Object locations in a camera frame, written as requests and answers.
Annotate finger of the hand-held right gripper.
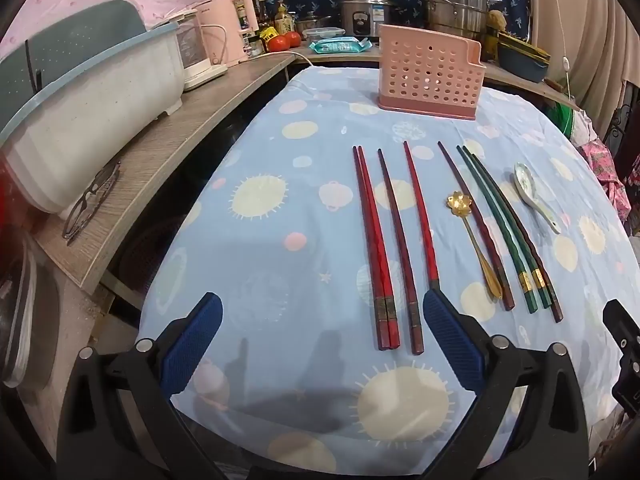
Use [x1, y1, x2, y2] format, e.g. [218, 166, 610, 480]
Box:
[602, 298, 640, 414]

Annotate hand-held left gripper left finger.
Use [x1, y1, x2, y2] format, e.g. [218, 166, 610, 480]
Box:
[56, 291, 224, 480]

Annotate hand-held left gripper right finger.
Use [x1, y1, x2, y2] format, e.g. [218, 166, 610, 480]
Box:
[423, 288, 590, 480]

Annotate dark brown chopstick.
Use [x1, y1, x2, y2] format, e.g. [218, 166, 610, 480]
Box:
[470, 154, 564, 323]

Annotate green chopstick gold band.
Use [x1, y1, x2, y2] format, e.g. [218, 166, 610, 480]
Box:
[462, 145, 552, 309]
[455, 145, 539, 314]

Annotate pink perforated utensil basket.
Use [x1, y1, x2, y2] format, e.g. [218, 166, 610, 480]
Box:
[376, 23, 486, 122]

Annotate maroon chopstick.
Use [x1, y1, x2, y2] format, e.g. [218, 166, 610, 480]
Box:
[437, 141, 516, 311]

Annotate bright red chopstick dark end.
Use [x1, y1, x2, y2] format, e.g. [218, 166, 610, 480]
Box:
[402, 140, 442, 292]

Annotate gold flower spoon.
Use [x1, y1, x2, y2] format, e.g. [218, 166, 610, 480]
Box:
[445, 190, 504, 301]

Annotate blue printed tablecloth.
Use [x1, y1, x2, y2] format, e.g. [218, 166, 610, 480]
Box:
[137, 65, 632, 480]

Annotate pink pineapple print garment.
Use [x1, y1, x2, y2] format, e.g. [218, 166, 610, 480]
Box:
[579, 139, 635, 232]

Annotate black eyeglasses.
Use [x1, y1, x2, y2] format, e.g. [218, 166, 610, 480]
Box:
[62, 160, 122, 247]

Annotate white ceramic spoon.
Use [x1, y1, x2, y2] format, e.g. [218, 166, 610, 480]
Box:
[513, 162, 562, 235]

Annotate black iron rack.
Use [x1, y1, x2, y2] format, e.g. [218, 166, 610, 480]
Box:
[602, 79, 640, 152]

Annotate green cloth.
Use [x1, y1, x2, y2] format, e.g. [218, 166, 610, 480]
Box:
[552, 102, 584, 137]

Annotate white dish tub blue rim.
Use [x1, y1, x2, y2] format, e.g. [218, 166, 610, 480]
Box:
[0, 20, 184, 217]

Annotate blue bowl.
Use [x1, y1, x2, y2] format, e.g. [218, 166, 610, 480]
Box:
[497, 50, 551, 84]

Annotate black stick in tub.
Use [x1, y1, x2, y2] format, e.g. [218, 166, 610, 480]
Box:
[25, 52, 42, 92]

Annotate blue wet wipes pack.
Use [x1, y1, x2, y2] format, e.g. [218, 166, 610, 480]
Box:
[308, 37, 374, 55]

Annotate pink electric kettle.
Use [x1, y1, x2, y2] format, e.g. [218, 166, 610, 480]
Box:
[199, 0, 260, 67]

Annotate clear food container blue lid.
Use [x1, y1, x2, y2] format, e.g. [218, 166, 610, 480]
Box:
[302, 26, 347, 44]

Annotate beige curtain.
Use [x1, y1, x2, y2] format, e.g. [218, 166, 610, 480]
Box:
[520, 0, 640, 133]

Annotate yellow label oil bottle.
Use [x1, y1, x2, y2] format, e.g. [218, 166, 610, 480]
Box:
[274, 0, 295, 35]

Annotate steel steamer pot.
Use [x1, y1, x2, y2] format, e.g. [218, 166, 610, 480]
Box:
[424, 0, 489, 41]

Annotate steel rice cooker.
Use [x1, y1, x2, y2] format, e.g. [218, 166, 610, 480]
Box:
[339, 0, 396, 44]

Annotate small steel pot with lid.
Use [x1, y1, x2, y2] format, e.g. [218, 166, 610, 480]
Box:
[294, 10, 334, 36]

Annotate white cord with switch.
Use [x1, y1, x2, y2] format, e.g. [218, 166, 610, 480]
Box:
[542, 0, 577, 97]

